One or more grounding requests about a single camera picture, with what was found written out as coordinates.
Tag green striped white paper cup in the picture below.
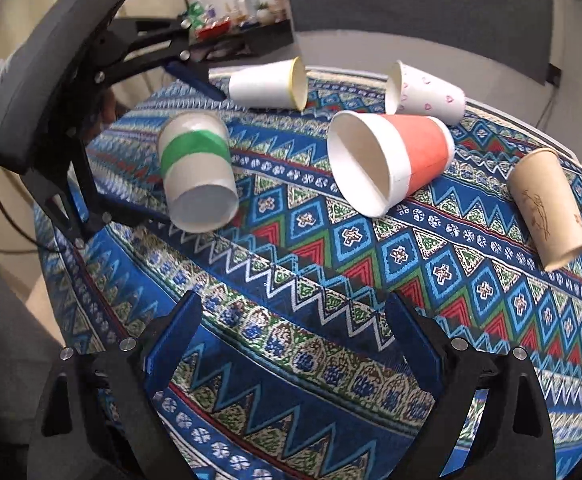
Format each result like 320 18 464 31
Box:
157 110 239 233

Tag yellow rimmed white paper cup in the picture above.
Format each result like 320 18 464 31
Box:
229 56 308 112

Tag beige kraft paper cup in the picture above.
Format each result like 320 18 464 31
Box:
507 148 582 272

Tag orange and white paper cup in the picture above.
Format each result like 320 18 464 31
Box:
327 110 455 218

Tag white cup with pink hearts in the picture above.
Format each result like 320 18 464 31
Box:
384 61 466 126

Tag red container on shelf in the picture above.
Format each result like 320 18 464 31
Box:
195 20 233 41

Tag blue patterned tablecloth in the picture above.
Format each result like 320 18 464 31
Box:
34 70 582 479

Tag black wall shelf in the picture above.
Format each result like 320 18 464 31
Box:
188 20 294 65

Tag black power cable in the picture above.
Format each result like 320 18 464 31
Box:
535 64 562 129

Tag dark grey wall panel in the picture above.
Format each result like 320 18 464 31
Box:
290 0 553 82

